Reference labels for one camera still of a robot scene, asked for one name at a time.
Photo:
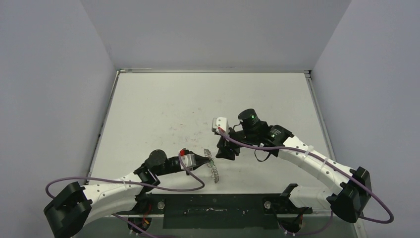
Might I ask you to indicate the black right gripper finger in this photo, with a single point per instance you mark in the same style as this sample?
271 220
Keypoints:
228 152
223 144

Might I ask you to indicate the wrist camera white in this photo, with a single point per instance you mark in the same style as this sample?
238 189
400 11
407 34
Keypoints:
188 158
220 125

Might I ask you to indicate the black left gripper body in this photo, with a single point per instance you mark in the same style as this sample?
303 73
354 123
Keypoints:
172 167

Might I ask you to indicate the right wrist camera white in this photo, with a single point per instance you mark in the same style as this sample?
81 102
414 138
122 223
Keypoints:
220 125

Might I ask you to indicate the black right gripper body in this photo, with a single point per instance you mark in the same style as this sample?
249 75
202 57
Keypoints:
228 144

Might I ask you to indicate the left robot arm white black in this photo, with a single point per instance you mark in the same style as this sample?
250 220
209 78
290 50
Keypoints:
77 205

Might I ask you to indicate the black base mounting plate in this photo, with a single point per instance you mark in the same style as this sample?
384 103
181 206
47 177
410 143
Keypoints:
219 211

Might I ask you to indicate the metal disc with key rings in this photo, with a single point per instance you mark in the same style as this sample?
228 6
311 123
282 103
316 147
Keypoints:
212 168

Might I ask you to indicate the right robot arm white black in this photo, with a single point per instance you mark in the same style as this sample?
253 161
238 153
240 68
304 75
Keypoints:
345 191

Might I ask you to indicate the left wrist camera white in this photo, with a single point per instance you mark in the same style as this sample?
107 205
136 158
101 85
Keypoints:
188 158

